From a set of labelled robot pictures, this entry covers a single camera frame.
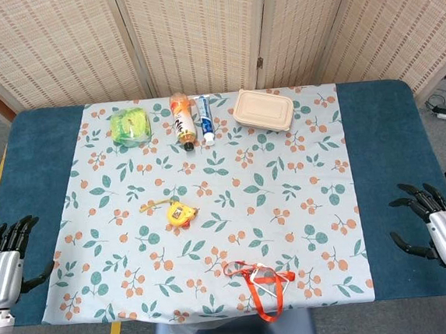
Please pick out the beige lunch box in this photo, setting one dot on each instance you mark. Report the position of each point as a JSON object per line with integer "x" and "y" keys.
{"x": 263, "y": 110}

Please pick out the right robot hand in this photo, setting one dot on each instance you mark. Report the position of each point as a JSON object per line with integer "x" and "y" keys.
{"x": 445, "y": 233}

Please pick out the floral tablecloth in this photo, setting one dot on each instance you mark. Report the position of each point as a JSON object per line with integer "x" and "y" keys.
{"x": 211, "y": 215}

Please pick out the white blue toothpaste tube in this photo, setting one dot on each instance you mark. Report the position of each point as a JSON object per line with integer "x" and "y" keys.
{"x": 205, "y": 117}

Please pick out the blue table mat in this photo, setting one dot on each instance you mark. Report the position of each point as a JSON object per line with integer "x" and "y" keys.
{"x": 392, "y": 183}

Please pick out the orange drink bottle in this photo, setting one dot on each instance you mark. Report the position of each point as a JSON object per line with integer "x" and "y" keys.
{"x": 183, "y": 119}

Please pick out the yellow tape measure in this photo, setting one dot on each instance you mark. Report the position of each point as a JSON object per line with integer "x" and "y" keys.
{"x": 178, "y": 213}

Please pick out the green snack bag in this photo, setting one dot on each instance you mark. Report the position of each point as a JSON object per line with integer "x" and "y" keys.
{"x": 131, "y": 127}

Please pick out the bamboo folding screen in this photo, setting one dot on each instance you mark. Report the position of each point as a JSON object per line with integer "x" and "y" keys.
{"x": 211, "y": 35}

